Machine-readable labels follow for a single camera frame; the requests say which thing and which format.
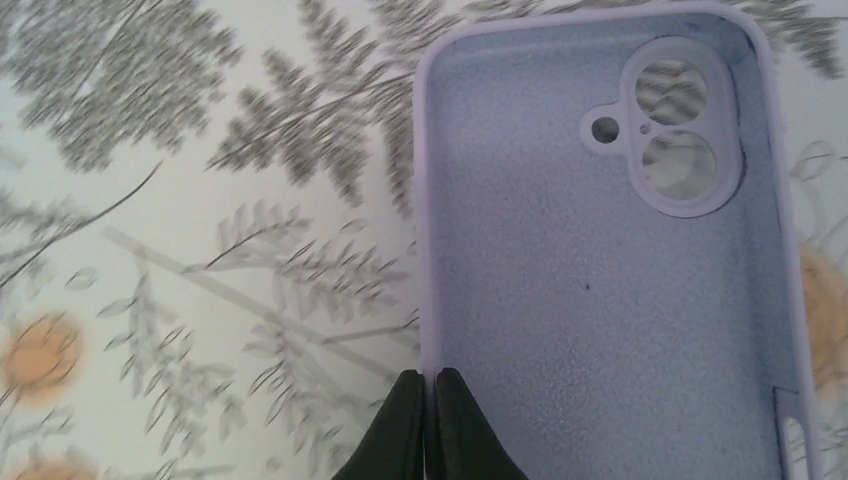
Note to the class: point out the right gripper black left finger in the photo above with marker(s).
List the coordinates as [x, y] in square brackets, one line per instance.
[392, 447]

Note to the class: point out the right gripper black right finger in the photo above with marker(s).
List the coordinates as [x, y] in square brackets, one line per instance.
[466, 444]

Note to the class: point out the floral patterned table mat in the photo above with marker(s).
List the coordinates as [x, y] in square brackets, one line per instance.
[209, 248]

